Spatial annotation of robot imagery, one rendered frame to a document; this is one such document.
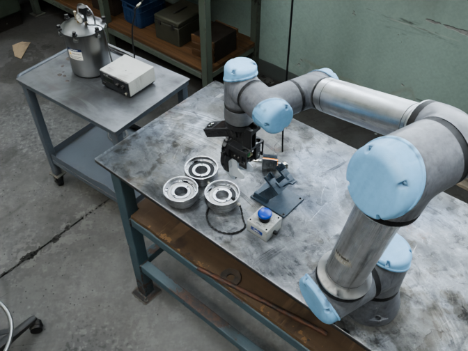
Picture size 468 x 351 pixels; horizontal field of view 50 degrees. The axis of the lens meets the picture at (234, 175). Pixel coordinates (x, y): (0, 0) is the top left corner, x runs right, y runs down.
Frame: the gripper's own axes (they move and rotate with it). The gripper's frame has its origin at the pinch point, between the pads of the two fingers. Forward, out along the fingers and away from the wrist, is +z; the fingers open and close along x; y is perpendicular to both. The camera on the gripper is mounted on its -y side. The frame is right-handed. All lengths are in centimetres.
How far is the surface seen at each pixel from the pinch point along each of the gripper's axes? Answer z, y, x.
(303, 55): 69, -79, 162
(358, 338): 16, 48, -11
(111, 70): 20, -91, 30
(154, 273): 72, -35, -7
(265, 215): 8.8, 11.6, 0.1
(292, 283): 16.2, 27.6, -8.6
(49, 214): 96, -115, -8
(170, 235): 41.1, -23.7, -5.3
